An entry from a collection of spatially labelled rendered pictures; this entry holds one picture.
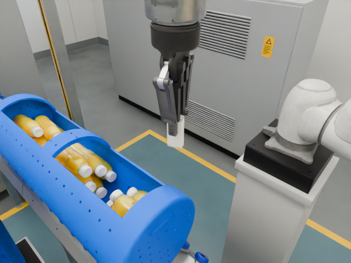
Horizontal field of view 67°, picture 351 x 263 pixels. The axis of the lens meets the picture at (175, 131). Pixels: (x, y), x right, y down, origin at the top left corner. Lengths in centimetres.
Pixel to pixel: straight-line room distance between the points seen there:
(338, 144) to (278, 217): 42
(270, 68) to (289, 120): 110
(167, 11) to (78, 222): 58
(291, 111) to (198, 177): 158
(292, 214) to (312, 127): 37
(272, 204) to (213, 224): 102
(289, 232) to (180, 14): 106
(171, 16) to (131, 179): 72
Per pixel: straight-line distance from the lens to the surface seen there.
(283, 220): 124
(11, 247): 182
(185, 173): 251
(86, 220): 75
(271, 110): 223
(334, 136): 100
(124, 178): 103
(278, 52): 206
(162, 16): 39
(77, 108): 166
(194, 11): 39
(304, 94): 101
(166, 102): 42
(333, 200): 264
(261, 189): 119
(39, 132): 119
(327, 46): 330
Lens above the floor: 175
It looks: 35 degrees down
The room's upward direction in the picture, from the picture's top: straight up
